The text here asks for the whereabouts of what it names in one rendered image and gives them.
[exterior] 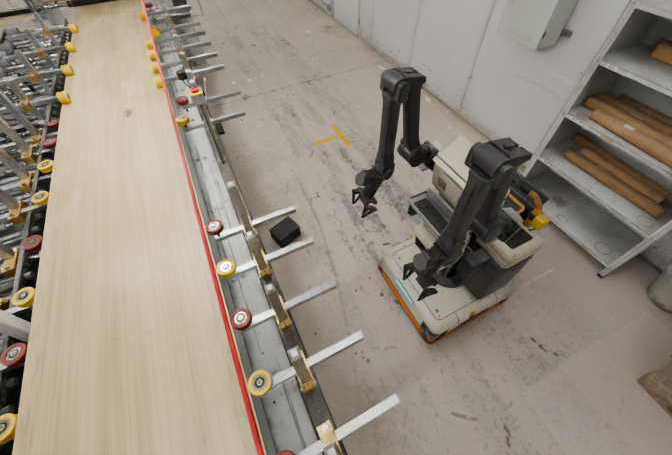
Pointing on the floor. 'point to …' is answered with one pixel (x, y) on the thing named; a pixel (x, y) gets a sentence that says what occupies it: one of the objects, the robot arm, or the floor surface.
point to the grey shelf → (660, 97)
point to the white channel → (14, 326)
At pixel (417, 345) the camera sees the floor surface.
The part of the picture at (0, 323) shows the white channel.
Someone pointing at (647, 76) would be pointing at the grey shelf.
